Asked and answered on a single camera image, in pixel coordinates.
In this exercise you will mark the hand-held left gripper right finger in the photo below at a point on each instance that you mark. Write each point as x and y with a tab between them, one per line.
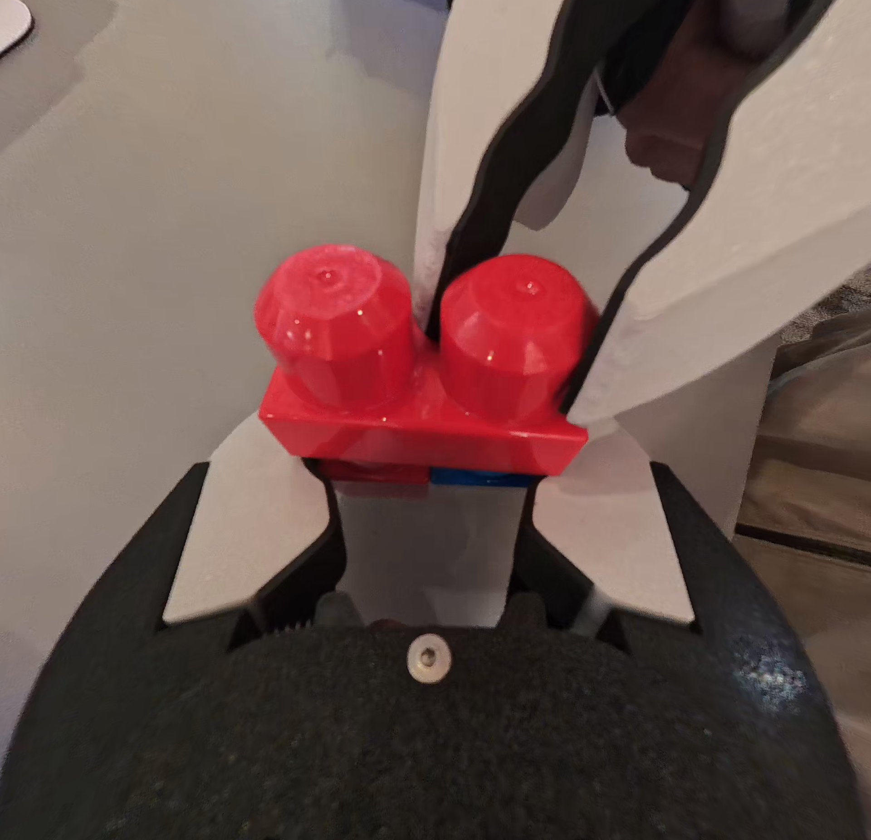
612	527

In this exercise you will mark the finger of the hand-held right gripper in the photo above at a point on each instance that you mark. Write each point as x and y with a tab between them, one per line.
490	71
782	207

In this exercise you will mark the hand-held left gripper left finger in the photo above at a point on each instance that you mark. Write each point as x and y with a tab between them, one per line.
252	547

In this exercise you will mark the red single-stud block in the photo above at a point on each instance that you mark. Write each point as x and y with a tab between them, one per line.
374	476

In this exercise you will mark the blue single-stud block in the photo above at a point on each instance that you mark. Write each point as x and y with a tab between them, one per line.
476	478

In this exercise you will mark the red two-stud block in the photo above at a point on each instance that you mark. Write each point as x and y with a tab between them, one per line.
422	431

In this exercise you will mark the person's right hand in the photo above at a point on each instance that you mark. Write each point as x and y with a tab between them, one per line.
680	118

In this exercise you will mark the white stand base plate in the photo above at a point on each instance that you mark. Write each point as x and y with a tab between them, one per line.
13	23

